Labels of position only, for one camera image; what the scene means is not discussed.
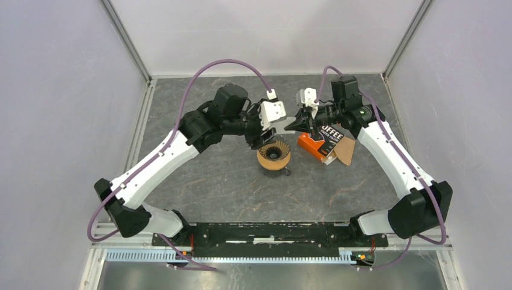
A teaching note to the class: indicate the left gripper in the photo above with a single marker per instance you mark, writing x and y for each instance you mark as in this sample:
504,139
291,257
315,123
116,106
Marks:
256,141

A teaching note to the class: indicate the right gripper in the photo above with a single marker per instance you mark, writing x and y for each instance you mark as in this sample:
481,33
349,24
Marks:
300,125

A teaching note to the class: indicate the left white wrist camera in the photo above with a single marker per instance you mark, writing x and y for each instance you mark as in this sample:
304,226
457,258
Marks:
271,110

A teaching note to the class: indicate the glass coffee server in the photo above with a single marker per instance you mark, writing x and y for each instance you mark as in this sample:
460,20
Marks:
285,171

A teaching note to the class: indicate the brown paper coffee filter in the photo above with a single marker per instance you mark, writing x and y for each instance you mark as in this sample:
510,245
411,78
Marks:
344,150

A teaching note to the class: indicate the aluminium frame rail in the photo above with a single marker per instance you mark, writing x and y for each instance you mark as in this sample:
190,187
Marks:
120,240

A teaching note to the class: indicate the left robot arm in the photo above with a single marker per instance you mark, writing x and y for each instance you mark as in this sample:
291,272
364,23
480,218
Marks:
231,112

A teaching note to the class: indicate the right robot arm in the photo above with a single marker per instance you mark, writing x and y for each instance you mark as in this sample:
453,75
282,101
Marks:
423,203

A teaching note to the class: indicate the white paper coffee filter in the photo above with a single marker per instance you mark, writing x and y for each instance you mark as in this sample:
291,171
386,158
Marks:
280,127

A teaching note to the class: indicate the glass cone dripper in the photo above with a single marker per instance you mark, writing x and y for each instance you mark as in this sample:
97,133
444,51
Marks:
277,149

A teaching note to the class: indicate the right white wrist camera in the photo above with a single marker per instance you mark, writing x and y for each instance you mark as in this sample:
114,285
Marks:
309,99

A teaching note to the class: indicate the coffee filter box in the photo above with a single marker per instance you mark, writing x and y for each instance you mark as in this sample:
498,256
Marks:
321,145

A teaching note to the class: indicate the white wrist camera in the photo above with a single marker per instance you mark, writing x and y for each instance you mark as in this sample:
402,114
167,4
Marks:
271,110
309,99

